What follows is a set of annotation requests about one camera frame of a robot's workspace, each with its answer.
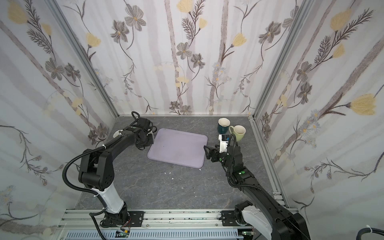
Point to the pink ceramic mug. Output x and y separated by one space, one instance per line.
117 133

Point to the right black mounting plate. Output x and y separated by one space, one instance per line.
228 218

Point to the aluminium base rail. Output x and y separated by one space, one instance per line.
153 219

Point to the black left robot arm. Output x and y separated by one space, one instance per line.
97 169

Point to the white slotted cable duct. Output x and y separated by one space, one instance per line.
205 234

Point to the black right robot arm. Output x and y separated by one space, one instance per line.
265 214

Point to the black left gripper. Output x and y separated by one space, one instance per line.
144 139

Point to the dark green ceramic mug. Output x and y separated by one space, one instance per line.
223 126

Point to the black mounting plate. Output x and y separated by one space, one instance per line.
136 219
228 218

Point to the light green ceramic mug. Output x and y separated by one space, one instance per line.
239 131

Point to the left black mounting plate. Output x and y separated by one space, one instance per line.
136 219

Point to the black ceramic mug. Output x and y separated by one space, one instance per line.
153 129

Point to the lavender plastic tray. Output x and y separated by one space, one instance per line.
179 148

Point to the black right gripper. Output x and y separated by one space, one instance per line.
214 154

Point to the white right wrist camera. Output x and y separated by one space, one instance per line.
224 141

